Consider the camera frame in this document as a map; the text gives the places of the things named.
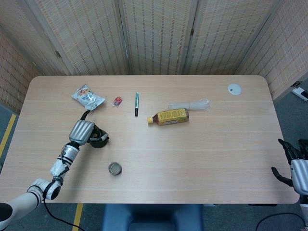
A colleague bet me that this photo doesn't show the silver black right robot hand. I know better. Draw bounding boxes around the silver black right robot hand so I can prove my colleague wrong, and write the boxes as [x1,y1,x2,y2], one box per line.
[271,138,308,195]

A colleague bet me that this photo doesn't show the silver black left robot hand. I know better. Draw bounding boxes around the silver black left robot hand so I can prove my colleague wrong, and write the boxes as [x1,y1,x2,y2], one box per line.
[69,110,110,147]

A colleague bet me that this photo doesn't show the white blue snack bag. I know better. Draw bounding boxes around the white blue snack bag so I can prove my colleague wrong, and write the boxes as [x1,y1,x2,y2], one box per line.
[71,84,106,111]

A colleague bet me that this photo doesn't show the green white marker pen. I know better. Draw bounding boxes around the green white marker pen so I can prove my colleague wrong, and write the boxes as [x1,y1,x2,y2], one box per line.
[134,91,140,118]

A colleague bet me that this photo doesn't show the white power strip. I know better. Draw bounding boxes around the white power strip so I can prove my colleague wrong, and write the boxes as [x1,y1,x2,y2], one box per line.
[291,87,308,101]

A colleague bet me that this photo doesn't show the yellow label tea bottle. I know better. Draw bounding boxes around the yellow label tea bottle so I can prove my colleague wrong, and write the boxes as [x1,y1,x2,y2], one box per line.
[147,108,190,126]

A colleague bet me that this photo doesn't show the clear plastic bag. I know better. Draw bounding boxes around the clear plastic bag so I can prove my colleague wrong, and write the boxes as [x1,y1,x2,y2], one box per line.
[167,99,211,112]

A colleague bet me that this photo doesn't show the woven folding screen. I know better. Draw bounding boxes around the woven folding screen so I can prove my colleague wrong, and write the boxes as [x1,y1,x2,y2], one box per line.
[0,0,308,114]

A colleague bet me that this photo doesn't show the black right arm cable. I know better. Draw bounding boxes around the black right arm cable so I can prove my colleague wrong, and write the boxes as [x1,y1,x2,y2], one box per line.
[255,212,301,231]

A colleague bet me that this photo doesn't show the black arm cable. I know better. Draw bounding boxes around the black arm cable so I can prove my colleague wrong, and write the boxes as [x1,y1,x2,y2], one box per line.
[255,212,301,231]
[42,180,85,231]

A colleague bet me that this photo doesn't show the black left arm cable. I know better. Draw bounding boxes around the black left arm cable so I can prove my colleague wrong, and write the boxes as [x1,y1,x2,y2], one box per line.
[42,180,85,231]

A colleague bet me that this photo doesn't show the white round cable grommet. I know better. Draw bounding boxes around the white round cable grommet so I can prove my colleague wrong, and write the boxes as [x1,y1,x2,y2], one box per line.
[227,83,242,96]

